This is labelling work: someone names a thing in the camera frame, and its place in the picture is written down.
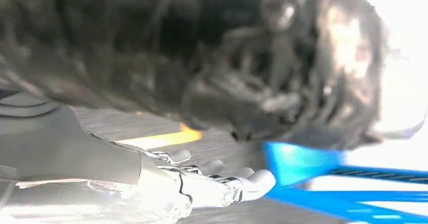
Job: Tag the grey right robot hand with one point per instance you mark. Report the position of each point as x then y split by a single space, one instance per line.
83 169

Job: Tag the blue metal shelf rack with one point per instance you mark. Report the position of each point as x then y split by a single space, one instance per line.
294 162

